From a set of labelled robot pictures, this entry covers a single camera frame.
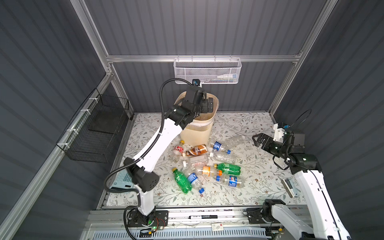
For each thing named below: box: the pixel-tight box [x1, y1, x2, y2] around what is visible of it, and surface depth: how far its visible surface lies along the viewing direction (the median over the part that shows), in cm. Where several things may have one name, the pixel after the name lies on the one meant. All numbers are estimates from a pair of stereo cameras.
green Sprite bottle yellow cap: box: [172, 167, 193, 194], surface depth 83 cm
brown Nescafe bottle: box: [186, 144, 209, 157], surface depth 96 cm
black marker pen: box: [188, 214, 218, 220], surface depth 75 cm
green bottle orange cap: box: [213, 163, 242, 176], surface depth 90 cm
